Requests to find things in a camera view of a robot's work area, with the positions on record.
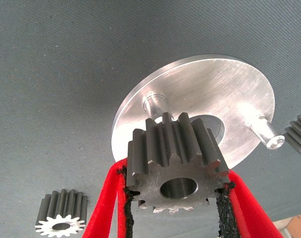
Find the dark grey table cloth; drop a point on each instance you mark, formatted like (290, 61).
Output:
(66, 74)

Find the brown cardboard sheet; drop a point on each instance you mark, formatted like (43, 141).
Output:
(299, 225)

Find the small steel planetary gear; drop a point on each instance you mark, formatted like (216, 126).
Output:
(150, 183)
(299, 134)
(61, 205)

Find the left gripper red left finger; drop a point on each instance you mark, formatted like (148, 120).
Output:
(106, 213)

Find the round metal carrier plate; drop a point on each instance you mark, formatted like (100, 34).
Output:
(202, 86)

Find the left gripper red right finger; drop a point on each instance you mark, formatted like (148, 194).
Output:
(249, 215)

